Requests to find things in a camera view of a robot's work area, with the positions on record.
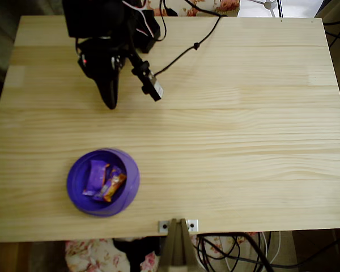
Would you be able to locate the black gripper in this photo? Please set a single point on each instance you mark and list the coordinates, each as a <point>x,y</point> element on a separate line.
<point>100,74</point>

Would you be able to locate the purple orange candy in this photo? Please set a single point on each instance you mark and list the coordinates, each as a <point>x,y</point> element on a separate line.
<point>113,185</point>

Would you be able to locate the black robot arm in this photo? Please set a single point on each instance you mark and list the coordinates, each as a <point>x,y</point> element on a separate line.
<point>93,17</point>

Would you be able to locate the purple plastic bowl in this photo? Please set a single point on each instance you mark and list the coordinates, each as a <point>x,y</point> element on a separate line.
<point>76,184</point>

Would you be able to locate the grey curtain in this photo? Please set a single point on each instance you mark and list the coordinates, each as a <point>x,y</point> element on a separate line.
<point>5,28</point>

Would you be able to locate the floral cloth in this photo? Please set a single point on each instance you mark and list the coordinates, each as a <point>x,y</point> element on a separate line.
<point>229,4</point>

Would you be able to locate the floral cushion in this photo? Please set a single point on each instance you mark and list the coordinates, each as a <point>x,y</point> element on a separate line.
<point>85,255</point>

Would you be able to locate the white stand base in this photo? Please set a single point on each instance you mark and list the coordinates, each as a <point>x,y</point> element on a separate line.
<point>268,4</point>

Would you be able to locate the thin black pole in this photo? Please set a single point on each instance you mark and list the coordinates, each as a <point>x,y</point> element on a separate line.
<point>280,8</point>

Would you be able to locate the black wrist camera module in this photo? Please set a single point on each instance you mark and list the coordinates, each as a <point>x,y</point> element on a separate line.
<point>153,88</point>

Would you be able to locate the silver metal bracket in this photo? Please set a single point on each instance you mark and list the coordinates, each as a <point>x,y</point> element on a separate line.
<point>163,226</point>

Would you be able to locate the olive camera stand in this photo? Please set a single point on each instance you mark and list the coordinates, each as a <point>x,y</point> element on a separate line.
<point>177,249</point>

